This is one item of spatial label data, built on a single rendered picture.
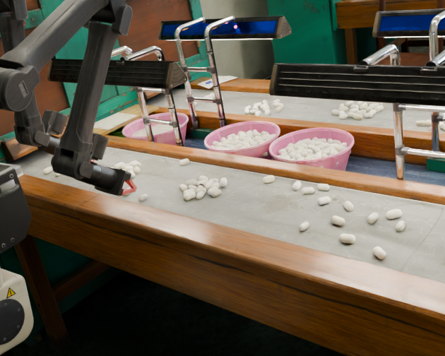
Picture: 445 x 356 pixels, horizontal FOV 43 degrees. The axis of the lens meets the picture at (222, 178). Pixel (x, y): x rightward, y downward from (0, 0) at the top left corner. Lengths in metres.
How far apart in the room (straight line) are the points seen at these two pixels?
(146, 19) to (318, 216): 1.50
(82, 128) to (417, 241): 0.81
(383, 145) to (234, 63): 3.01
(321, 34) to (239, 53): 0.75
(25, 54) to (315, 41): 3.46
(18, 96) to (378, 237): 0.83
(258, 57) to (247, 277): 3.86
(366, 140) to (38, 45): 1.09
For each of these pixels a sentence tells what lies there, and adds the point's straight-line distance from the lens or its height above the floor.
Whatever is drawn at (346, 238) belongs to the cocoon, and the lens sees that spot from 1.33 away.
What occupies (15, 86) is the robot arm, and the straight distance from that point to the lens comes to 1.15.
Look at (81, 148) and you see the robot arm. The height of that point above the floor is 1.02.
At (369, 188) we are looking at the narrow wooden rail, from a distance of 1.55.
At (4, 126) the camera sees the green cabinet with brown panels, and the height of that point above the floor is 0.90.
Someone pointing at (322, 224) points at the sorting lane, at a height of 0.74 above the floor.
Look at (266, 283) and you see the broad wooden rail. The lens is 1.29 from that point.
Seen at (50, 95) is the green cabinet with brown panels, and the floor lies 0.95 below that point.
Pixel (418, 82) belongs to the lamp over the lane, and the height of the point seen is 1.08.
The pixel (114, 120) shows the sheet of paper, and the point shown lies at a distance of 2.42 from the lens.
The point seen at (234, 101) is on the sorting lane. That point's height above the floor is 0.74.
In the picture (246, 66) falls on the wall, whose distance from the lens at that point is 4.90.
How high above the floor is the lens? 1.45
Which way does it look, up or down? 24 degrees down
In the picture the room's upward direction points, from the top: 11 degrees counter-clockwise
